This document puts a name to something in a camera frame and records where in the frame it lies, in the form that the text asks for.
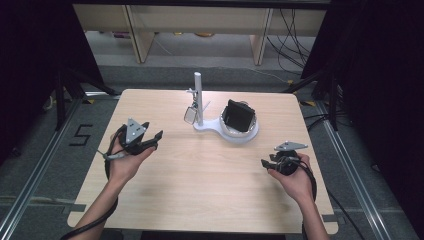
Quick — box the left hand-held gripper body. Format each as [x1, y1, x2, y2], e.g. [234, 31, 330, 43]
[114, 117, 150, 157]

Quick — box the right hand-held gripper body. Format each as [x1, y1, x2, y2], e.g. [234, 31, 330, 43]
[269, 141, 309, 177]

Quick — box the white bowl with silver rim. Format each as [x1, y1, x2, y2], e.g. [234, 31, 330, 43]
[219, 99, 259, 138]

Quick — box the black square box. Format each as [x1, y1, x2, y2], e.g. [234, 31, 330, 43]
[222, 98, 257, 133]

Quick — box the white key stand with hooks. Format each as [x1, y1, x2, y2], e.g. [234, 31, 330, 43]
[186, 71, 260, 145]

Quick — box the person's right hand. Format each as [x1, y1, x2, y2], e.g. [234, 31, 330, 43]
[267, 152, 316, 205]

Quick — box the person's left hand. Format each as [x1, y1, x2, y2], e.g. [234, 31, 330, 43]
[107, 131, 158, 186]

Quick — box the black metal stand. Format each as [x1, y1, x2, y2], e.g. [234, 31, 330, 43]
[282, 71, 342, 132]
[54, 65, 118, 132]

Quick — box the black curtain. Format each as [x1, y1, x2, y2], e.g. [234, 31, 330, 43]
[301, 0, 424, 232]
[0, 0, 116, 165]

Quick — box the right hand-held gripper black cable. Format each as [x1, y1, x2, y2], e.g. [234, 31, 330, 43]
[282, 155, 318, 240]

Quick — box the hand-held gripper black cable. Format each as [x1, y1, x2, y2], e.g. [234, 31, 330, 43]
[59, 124, 130, 240]
[282, 155, 318, 240]

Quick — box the aluminium floor rail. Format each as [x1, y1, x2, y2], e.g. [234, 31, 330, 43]
[314, 99, 395, 240]
[0, 95, 85, 240]

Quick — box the black floor cable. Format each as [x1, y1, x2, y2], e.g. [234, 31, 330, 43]
[325, 188, 368, 240]

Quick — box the left hand-held gripper black cable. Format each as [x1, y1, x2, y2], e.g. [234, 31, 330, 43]
[59, 124, 130, 240]

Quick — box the bundle of black floor cables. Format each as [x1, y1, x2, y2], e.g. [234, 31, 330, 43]
[266, 8, 318, 76]

